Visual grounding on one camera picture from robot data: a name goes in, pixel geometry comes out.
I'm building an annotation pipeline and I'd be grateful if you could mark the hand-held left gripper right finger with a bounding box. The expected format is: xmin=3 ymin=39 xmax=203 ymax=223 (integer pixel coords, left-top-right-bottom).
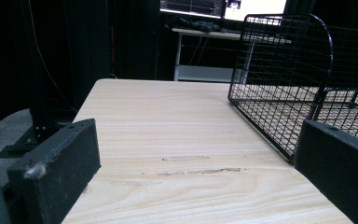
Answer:
xmin=294 ymin=119 xmax=358 ymax=224

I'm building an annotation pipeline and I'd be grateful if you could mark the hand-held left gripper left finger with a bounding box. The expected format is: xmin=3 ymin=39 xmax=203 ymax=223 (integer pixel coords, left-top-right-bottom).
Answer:
xmin=7 ymin=118 xmax=102 ymax=224

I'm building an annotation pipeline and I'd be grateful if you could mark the black metal stand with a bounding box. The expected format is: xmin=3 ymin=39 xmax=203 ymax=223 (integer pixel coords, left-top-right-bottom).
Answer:
xmin=0 ymin=0 xmax=76 ymax=160

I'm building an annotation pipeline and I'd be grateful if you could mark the white desk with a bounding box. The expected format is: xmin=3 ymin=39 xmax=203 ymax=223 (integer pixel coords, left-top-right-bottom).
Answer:
xmin=171 ymin=27 xmax=293 ymax=83

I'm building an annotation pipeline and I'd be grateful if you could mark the computer monitor with bright screen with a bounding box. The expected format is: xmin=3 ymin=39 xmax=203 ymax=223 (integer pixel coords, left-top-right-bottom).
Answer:
xmin=224 ymin=0 xmax=288 ymax=22

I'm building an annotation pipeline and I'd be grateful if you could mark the dark cloth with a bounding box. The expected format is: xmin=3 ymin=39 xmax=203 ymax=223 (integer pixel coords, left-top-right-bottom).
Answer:
xmin=167 ymin=15 xmax=222 ymax=34

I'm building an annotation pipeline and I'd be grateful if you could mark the thin orange cable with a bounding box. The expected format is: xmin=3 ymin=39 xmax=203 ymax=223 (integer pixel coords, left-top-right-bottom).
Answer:
xmin=27 ymin=0 xmax=78 ymax=114

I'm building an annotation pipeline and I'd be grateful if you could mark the black wire basket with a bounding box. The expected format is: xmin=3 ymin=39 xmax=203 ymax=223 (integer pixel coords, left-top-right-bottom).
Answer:
xmin=227 ymin=13 xmax=358 ymax=162

